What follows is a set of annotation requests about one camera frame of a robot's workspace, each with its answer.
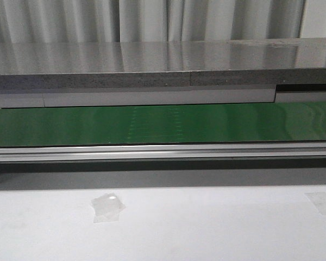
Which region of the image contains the grey panel under countertop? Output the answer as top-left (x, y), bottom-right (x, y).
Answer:
top-left (0, 84), bottom-right (326, 109)

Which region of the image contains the grey stone countertop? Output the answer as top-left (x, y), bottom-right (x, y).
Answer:
top-left (0, 38), bottom-right (326, 92)

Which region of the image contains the clear tape patch right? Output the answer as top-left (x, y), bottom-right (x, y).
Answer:
top-left (305, 192), bottom-right (326, 215)

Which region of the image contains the green conveyor belt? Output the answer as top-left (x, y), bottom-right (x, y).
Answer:
top-left (0, 102), bottom-right (326, 147)

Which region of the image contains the clear tape patch left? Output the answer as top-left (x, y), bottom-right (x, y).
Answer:
top-left (91, 193), bottom-right (126, 223)

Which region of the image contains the clear tape patch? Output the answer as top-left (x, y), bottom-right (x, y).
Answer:
top-left (91, 193), bottom-right (126, 223)
top-left (305, 192), bottom-right (326, 215)

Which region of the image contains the white pleated curtain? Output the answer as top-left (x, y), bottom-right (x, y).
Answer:
top-left (0, 1), bottom-right (326, 43)

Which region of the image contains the aluminium conveyor side rail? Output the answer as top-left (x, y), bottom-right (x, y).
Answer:
top-left (0, 141), bottom-right (326, 163)

